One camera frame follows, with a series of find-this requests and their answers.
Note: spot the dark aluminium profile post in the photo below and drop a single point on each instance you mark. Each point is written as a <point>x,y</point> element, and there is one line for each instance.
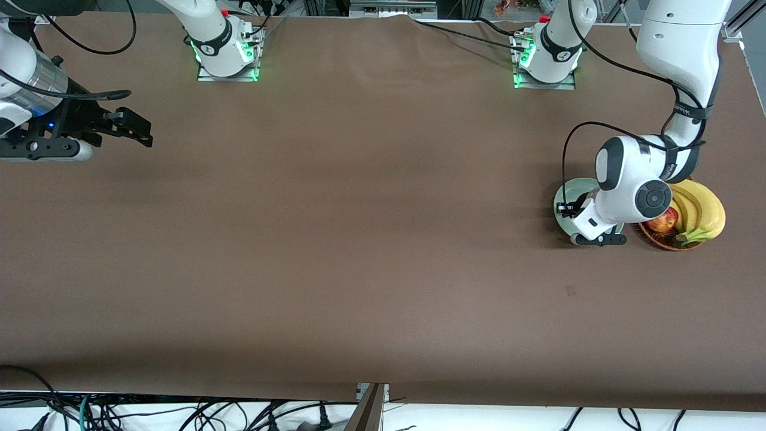
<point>368,413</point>

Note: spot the mint green round plate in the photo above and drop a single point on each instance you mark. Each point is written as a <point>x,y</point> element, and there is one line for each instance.
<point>577,188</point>

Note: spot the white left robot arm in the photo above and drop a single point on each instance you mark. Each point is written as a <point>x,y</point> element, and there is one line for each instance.
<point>628,191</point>

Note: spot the brown wicker basket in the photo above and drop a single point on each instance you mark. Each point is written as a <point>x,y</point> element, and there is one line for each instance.
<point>658,240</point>

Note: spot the aluminium frame bracket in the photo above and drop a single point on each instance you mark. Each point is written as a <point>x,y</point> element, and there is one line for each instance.
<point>733,31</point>

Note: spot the grey background equipment box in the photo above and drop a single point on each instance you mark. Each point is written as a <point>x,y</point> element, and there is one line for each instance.
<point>389,9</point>

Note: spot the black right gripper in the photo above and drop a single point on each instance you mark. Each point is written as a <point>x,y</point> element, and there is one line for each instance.
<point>79,117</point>

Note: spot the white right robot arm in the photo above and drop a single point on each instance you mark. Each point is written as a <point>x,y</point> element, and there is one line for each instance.
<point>209,36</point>

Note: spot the brown table cover sheet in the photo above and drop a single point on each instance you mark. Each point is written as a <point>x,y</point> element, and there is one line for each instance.
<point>359,287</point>

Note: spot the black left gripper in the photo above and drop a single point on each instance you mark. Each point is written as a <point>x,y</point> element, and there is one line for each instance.
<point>576,207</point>

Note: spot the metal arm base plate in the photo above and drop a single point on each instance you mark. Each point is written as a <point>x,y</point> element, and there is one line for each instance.
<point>544,85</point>
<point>227,78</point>

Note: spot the red yellow apple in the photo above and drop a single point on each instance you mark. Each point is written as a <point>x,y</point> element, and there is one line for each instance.
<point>663,222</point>

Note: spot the yellow banana bunch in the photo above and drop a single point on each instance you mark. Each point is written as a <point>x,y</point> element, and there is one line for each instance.
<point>706,209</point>

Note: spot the aluminium frame corner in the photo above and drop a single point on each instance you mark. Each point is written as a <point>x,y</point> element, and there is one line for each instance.
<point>40,20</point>

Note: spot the orange red background item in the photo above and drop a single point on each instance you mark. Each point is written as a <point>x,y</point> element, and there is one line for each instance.
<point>505,7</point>

